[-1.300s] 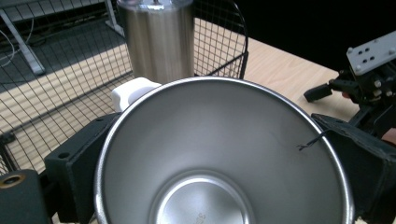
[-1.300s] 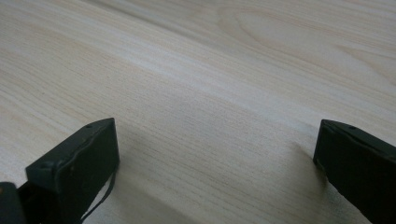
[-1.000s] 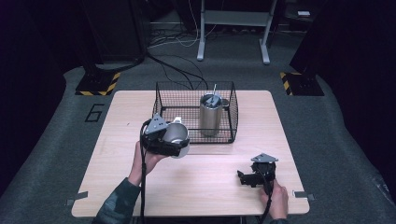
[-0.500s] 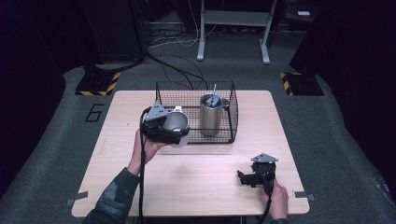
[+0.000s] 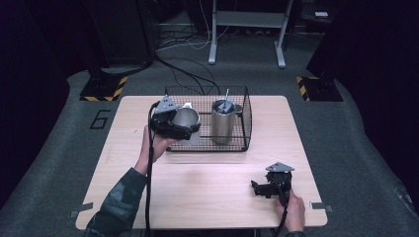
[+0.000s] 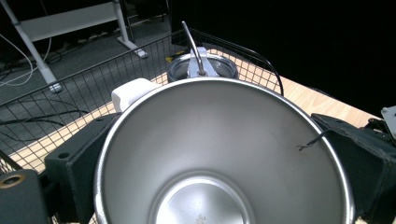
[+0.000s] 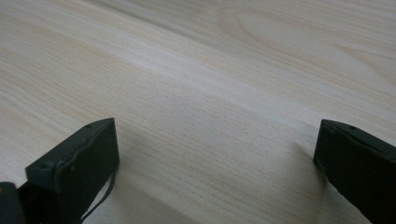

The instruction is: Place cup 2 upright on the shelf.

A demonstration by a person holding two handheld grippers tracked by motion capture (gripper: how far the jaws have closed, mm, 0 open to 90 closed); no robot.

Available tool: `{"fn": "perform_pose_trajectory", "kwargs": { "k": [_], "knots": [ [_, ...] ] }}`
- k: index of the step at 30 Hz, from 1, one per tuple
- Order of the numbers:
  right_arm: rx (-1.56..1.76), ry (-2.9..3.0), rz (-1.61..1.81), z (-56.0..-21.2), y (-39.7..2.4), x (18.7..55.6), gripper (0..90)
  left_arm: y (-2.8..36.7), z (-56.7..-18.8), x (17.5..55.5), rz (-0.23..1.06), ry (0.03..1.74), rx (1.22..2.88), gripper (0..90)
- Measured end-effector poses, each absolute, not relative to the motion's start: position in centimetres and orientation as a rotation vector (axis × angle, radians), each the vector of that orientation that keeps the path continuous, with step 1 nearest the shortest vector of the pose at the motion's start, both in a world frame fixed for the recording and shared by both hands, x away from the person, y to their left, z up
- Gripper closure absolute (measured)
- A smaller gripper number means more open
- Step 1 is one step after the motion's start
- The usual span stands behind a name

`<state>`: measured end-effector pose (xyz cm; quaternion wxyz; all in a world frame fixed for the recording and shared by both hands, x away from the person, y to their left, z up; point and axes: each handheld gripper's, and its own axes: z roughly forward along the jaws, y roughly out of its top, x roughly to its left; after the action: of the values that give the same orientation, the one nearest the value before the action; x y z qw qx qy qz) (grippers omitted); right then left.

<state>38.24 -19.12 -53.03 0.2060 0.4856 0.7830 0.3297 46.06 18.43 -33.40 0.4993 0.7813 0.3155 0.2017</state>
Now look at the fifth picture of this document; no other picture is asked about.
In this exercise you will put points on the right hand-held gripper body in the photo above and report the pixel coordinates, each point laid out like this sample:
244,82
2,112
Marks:
280,181

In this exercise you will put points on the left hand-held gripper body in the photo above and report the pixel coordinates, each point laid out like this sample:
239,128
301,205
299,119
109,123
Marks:
163,125

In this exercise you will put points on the steel cup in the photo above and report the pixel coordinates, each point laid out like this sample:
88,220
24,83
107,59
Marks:
186,117

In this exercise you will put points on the steel tumbler with lid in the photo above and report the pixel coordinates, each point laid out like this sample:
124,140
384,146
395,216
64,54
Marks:
223,126

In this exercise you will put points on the person's left hand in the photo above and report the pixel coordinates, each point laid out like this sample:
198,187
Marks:
156,146

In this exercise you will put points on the person's right hand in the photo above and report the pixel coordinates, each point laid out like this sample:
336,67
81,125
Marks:
294,212

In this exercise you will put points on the metal straw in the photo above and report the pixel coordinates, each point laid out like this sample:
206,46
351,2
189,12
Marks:
227,97

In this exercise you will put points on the grey tape strip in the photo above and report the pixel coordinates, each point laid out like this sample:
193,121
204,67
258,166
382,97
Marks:
321,206
81,209

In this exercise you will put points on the black yellow-striped stand base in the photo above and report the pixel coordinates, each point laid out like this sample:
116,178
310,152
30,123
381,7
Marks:
321,90
102,89

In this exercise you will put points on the black cabinet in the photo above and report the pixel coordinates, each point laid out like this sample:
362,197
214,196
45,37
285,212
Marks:
126,29

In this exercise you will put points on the small white box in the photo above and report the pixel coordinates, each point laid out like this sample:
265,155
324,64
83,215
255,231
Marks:
321,14

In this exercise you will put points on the black stand post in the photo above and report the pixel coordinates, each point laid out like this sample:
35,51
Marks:
95,42
329,42

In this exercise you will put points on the white metal stand frame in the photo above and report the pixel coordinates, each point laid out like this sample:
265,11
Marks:
250,19

